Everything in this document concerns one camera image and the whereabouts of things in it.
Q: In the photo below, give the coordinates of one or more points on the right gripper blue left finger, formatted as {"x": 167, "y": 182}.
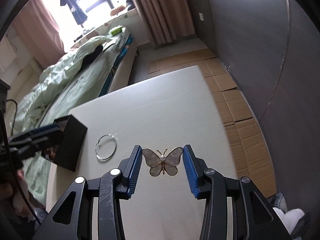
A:
{"x": 130, "y": 168}

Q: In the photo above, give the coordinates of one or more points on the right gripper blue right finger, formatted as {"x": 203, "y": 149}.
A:
{"x": 195, "y": 168}

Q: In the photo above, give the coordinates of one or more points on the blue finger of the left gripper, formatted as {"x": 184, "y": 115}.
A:
{"x": 25, "y": 150}
{"x": 43, "y": 129}

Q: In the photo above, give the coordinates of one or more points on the butterfly shell brooch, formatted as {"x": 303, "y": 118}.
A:
{"x": 162, "y": 162}

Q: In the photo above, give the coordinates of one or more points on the black open jewelry box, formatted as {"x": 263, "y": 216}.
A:
{"x": 71, "y": 138}

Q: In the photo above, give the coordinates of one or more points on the person's left hand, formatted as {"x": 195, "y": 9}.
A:
{"x": 9, "y": 190}

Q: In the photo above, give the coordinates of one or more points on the light green duvet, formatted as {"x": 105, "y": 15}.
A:
{"x": 51, "y": 82}

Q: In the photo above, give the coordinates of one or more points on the white low table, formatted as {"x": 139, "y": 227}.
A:
{"x": 160, "y": 113}

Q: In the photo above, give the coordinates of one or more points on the beige headboard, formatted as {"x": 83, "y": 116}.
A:
{"x": 19, "y": 69}

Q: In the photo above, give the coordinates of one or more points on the flattened cardboard on floor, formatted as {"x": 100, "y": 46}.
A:
{"x": 248, "y": 146}

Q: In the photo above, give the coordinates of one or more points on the bed with green sheet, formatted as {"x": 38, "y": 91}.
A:
{"x": 94, "y": 79}

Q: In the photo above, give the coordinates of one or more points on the pink curtain left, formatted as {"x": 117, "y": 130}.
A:
{"x": 39, "y": 32}

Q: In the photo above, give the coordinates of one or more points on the pink curtain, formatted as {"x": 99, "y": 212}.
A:
{"x": 39, "y": 32}
{"x": 165, "y": 20}

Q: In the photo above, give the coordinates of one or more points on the white fluffy cloth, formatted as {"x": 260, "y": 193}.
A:
{"x": 289, "y": 219}

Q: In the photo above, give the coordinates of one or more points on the green tissue pack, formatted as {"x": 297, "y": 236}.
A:
{"x": 115, "y": 30}

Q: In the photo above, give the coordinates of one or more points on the dark hanging shirt left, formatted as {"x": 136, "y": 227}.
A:
{"x": 77, "y": 12}

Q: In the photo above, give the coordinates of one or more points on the orange plush toy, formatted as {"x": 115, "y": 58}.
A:
{"x": 117, "y": 10}

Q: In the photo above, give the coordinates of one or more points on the pink curtain right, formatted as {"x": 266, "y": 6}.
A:
{"x": 165, "y": 20}

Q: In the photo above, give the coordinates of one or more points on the white wall socket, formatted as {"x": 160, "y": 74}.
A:
{"x": 201, "y": 16}

